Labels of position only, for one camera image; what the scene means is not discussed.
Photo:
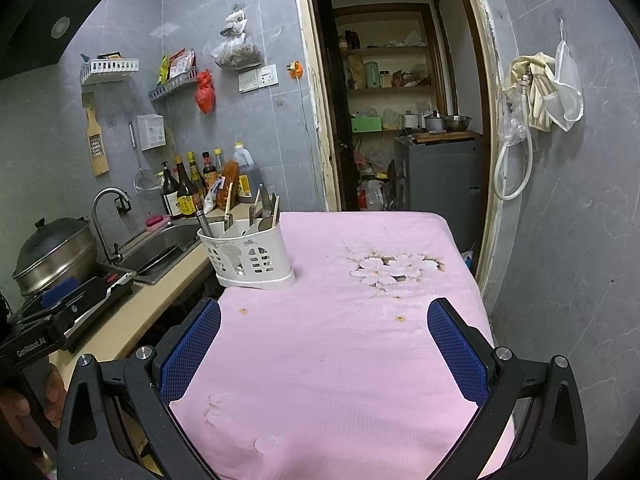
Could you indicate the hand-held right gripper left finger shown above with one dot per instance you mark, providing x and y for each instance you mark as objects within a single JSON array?
[{"x": 190, "y": 350}]

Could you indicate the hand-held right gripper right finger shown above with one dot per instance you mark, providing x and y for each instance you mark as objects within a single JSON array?
[{"x": 457, "y": 355}]

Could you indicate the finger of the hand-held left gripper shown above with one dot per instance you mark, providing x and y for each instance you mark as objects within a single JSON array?
[
  {"x": 82, "y": 305},
  {"x": 60, "y": 291}
]

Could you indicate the white plastic utensil holder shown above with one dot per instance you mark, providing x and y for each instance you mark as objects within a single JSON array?
[{"x": 270, "y": 255}]

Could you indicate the person's left hand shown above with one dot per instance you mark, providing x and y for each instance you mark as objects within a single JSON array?
[{"x": 52, "y": 395}]

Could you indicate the large steel pot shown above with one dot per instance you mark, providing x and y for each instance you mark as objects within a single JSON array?
[{"x": 55, "y": 255}]

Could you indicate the black induction cooker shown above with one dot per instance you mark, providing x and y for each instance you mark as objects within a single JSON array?
[{"x": 120, "y": 285}]

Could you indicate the beige kitchen counter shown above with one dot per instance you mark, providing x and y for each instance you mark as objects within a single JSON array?
[{"x": 145, "y": 305}]

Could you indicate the steel curved faucet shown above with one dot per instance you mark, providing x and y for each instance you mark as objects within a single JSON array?
[{"x": 97, "y": 220}]

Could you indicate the blue plastic bag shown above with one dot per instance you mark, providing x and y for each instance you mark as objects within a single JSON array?
[{"x": 468, "y": 259}]

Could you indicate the steel kitchen sink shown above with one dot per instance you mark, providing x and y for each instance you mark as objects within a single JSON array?
[{"x": 165, "y": 240}]

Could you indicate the pink soap dish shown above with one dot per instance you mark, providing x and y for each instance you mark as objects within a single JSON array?
[{"x": 157, "y": 222}]

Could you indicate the pink floral tablecloth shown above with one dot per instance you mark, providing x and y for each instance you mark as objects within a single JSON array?
[{"x": 325, "y": 360}]

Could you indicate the metal mesh strainer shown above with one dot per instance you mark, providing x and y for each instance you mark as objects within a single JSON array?
[{"x": 144, "y": 180}]

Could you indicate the yellow label sauce bottle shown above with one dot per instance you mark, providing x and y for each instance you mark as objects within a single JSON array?
[{"x": 186, "y": 200}]

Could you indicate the wooden grater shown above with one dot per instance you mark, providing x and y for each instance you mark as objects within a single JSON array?
[{"x": 96, "y": 145}]

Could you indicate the white blue packet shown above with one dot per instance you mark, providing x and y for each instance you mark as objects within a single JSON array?
[{"x": 212, "y": 197}]

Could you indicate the grey cabinet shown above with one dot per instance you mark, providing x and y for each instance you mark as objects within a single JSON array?
[{"x": 440, "y": 195}]

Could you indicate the orange brown seasoning packet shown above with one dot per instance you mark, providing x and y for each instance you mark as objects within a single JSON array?
[{"x": 227, "y": 185}]

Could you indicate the slim dark sauce bottle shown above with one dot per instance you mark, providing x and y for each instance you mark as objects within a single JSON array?
[{"x": 195, "y": 175}]

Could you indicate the black cap sauce bottle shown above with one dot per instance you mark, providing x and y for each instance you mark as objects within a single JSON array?
[{"x": 209, "y": 175}]

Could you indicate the clear plastic jug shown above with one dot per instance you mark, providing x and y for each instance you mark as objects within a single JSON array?
[{"x": 372, "y": 195}]

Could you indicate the large cooking oil jug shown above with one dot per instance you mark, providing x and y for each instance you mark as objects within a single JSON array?
[{"x": 247, "y": 175}]

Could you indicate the yellow cap sauce bottle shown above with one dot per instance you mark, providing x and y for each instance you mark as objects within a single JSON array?
[{"x": 219, "y": 159}]

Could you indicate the wooden cutting board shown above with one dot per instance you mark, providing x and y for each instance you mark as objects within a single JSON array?
[{"x": 447, "y": 135}]

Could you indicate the metal bowl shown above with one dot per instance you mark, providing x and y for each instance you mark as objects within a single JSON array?
[{"x": 457, "y": 122}]

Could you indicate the small metal pot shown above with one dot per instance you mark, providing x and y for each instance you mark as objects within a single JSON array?
[{"x": 434, "y": 122}]

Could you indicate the clear plastic bag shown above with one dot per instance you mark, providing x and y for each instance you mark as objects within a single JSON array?
[{"x": 511, "y": 127}]

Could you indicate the red plastic bag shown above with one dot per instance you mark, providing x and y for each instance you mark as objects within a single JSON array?
[{"x": 205, "y": 95}]

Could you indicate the green yellow snack packet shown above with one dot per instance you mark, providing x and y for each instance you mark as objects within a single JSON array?
[{"x": 163, "y": 70}]

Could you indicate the green box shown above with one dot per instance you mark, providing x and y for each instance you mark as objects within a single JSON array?
[{"x": 366, "y": 124}]

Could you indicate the red white snack packet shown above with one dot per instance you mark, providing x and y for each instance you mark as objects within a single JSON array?
[{"x": 182, "y": 64}]

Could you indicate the black range hood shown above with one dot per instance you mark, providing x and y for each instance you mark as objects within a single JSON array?
[{"x": 45, "y": 20}]

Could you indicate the dark wooden door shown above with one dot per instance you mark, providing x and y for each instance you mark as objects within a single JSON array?
[{"x": 337, "y": 110}]

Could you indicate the cream rubber gloves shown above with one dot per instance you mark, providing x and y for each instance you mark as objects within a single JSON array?
[{"x": 532, "y": 90}]

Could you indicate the white mesh bag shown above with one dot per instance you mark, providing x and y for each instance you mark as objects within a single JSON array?
[{"x": 567, "y": 95}]

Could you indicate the green flask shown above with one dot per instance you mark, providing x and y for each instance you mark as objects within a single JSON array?
[{"x": 371, "y": 75}]

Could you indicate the clear bag dried goods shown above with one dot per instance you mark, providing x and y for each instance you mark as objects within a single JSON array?
[{"x": 237, "y": 52}]

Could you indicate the orange plug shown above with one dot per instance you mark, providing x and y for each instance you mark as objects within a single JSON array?
[{"x": 296, "y": 69}]

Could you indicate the wooden shelf unit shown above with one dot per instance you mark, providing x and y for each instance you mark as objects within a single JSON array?
[{"x": 390, "y": 50}]

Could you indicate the white knotted plastic bag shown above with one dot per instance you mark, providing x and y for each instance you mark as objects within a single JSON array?
[{"x": 235, "y": 22}]

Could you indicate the black wall socket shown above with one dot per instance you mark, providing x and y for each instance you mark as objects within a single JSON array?
[{"x": 122, "y": 205}]

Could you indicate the white wall box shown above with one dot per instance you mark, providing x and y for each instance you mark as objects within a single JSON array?
[{"x": 151, "y": 132}]

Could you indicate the white plastic wall basket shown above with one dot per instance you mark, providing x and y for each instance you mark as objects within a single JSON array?
[{"x": 110, "y": 71}]

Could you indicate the grey wall rack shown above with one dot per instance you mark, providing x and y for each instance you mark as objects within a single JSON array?
[{"x": 172, "y": 87}]

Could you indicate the worn door frame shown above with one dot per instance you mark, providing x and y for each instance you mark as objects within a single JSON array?
[{"x": 492, "y": 110}]

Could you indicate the white wall switch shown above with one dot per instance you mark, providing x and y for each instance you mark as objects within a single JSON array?
[{"x": 248, "y": 82}]

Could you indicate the white wall socket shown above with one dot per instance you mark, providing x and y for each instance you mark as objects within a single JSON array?
[{"x": 267, "y": 76}]

